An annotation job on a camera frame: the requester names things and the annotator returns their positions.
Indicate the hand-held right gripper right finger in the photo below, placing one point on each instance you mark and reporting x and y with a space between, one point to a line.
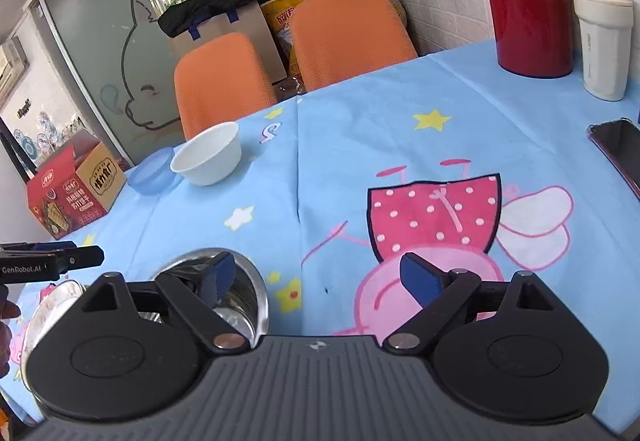
422 283

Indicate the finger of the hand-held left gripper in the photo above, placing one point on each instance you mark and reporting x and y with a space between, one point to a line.
35 247
85 257

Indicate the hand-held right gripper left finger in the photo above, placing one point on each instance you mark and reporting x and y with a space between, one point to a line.
220 276

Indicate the stainless steel bowl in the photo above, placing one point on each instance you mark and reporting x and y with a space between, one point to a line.
250 293

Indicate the person's left hand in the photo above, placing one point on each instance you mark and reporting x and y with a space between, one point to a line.
7 311

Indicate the red snack box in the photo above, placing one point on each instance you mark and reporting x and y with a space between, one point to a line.
70 201

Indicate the small blue bowl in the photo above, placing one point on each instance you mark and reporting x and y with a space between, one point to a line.
150 173

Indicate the white ceramic bowl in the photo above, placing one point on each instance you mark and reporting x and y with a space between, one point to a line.
207 161

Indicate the cartoon animal door sticker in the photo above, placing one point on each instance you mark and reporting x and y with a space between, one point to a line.
135 81

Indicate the orange chair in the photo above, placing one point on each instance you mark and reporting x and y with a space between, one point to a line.
220 86
350 36

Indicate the clear plastic bag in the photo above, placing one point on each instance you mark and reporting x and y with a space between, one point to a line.
290 87

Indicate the smartphone in clear case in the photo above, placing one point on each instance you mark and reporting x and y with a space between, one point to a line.
620 151

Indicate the brown paper bag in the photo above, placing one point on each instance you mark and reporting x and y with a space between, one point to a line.
250 28

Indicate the yellow packet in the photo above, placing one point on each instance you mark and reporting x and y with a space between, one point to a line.
277 21

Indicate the black cloth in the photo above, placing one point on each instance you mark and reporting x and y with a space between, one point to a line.
210 6

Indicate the woven straw item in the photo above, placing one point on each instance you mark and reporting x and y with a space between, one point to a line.
395 6

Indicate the white tumbler cup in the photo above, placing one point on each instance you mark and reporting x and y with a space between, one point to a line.
602 51

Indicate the red thermos jug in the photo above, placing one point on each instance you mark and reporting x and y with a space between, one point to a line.
530 6

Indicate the white wall box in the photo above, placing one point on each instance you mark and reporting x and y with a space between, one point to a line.
12 66

